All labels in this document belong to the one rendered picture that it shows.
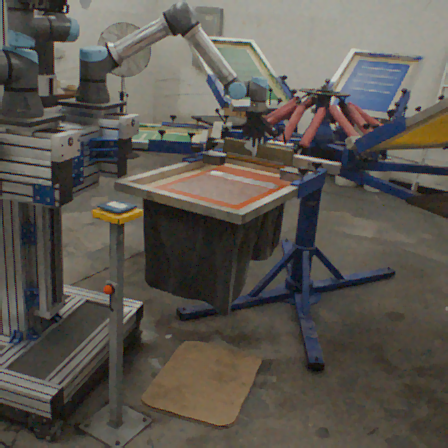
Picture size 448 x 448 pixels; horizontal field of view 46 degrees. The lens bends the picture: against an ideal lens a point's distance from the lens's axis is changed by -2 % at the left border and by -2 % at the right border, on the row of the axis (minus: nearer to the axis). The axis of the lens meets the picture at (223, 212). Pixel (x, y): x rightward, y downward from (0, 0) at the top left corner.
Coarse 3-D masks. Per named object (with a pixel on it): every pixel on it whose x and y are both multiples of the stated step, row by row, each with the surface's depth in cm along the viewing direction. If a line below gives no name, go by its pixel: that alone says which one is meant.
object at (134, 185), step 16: (144, 176) 221; (160, 176) 231; (304, 176) 250; (128, 192) 208; (144, 192) 204; (160, 192) 201; (288, 192) 216; (192, 208) 194; (208, 208) 190; (224, 208) 189; (256, 208) 193; (272, 208) 205; (240, 224) 185
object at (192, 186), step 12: (216, 168) 258; (228, 168) 260; (180, 180) 232; (192, 180) 234; (204, 180) 235; (216, 180) 237; (228, 180) 238; (180, 192) 215; (192, 192) 216; (204, 192) 218
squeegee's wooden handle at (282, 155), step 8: (224, 144) 256; (232, 144) 253; (240, 144) 251; (224, 152) 257; (232, 152) 254; (240, 152) 252; (248, 152) 250; (256, 152) 248; (264, 152) 245; (272, 152) 243; (280, 152) 241; (288, 152) 239; (272, 160) 244; (280, 160) 242; (288, 160) 240
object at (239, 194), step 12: (264, 180) 243; (276, 180) 245; (216, 192) 219; (228, 192) 220; (240, 192) 222; (252, 192) 223; (264, 192) 225; (216, 204) 204; (228, 204) 205; (240, 204) 206
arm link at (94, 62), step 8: (80, 48) 222; (88, 48) 221; (96, 48) 223; (104, 48) 224; (80, 56) 222; (88, 56) 220; (96, 56) 221; (104, 56) 223; (80, 64) 223; (88, 64) 221; (96, 64) 222; (104, 64) 224; (80, 72) 224; (88, 72) 222; (96, 72) 223; (104, 72) 226
